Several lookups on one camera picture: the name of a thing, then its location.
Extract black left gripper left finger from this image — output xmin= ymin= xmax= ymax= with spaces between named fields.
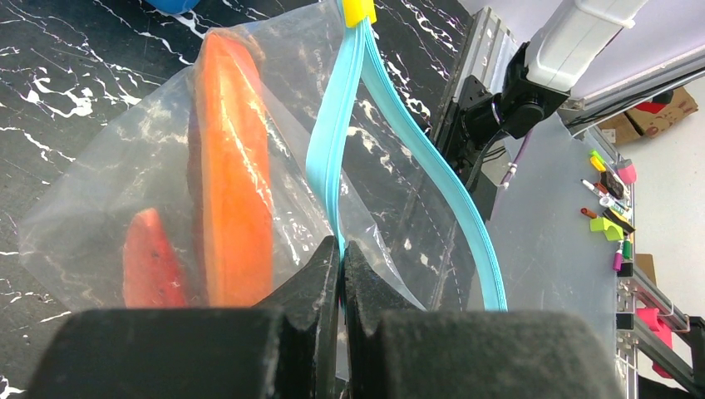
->
xmin=26 ymin=236 xmax=340 ymax=398

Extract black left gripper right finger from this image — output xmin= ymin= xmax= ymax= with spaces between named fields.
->
xmin=343 ymin=243 xmax=622 ymax=398

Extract green watermelon slice toy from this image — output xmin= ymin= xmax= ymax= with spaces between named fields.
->
xmin=122 ymin=208 xmax=188 ymax=308

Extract clear zip top bag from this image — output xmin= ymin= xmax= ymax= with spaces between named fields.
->
xmin=19 ymin=0 xmax=509 ymax=381

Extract coloured markers and clips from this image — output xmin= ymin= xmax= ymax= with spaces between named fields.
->
xmin=580 ymin=150 xmax=637 ymax=273

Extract cardboard box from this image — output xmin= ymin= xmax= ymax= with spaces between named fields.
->
xmin=598 ymin=86 xmax=698 ymax=146

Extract blue plastic bin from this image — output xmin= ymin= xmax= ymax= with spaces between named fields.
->
xmin=146 ymin=0 xmax=200 ymax=15

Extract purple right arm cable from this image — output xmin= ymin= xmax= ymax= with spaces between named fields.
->
xmin=498 ymin=129 xmax=535 ymax=191

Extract pink plastic bracket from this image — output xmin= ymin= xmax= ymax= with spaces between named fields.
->
xmin=636 ymin=308 xmax=673 ymax=379

